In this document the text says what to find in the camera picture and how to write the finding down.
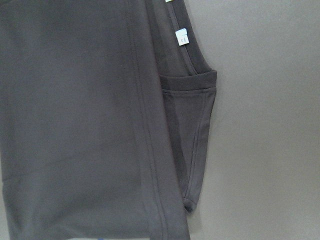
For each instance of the brown t-shirt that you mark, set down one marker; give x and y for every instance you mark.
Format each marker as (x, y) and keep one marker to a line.
(105, 110)

